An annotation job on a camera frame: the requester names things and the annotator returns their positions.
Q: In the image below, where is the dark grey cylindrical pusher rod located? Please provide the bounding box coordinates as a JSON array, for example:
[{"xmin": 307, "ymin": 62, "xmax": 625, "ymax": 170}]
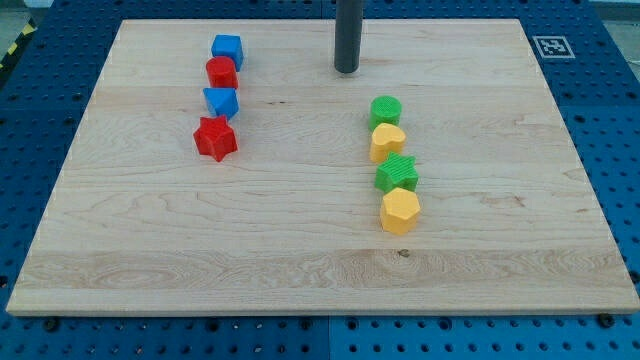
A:
[{"xmin": 334, "ymin": 0, "xmax": 364, "ymax": 74}]

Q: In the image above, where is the green cylinder block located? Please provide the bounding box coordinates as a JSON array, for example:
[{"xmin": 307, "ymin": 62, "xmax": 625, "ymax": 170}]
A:
[{"xmin": 368, "ymin": 95, "xmax": 402, "ymax": 131}]

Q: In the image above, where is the blue cube block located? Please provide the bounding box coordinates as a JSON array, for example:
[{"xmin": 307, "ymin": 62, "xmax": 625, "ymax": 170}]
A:
[{"xmin": 211, "ymin": 34, "xmax": 244, "ymax": 72}]

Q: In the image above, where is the yellow heart block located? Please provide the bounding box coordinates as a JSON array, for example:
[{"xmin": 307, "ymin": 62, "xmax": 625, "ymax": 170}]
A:
[{"xmin": 369, "ymin": 123, "xmax": 406, "ymax": 163}]

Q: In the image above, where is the red cylinder block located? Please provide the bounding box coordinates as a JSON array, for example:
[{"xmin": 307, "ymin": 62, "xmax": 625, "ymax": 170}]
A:
[{"xmin": 205, "ymin": 56, "xmax": 239, "ymax": 89}]

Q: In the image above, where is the blue triangle block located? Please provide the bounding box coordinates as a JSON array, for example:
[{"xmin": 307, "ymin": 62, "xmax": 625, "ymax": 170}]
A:
[{"xmin": 202, "ymin": 88, "xmax": 239, "ymax": 120}]

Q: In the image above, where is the green star block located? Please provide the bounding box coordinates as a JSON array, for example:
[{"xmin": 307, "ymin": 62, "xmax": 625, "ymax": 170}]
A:
[{"xmin": 374, "ymin": 151, "xmax": 419, "ymax": 193}]

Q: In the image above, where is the red star block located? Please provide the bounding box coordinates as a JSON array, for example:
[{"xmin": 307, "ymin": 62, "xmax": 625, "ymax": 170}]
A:
[{"xmin": 193, "ymin": 115, "xmax": 238, "ymax": 162}]

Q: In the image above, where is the yellow hexagon block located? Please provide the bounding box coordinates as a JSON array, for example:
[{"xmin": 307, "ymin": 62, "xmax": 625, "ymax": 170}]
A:
[{"xmin": 380, "ymin": 187, "xmax": 421, "ymax": 235}]

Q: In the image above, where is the white fiducial marker tag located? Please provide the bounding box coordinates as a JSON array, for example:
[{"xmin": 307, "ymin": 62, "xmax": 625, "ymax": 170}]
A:
[{"xmin": 533, "ymin": 35, "xmax": 575, "ymax": 59}]

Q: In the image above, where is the light wooden board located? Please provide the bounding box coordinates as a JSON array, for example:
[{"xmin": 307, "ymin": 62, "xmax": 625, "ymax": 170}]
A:
[{"xmin": 7, "ymin": 19, "xmax": 639, "ymax": 317}]

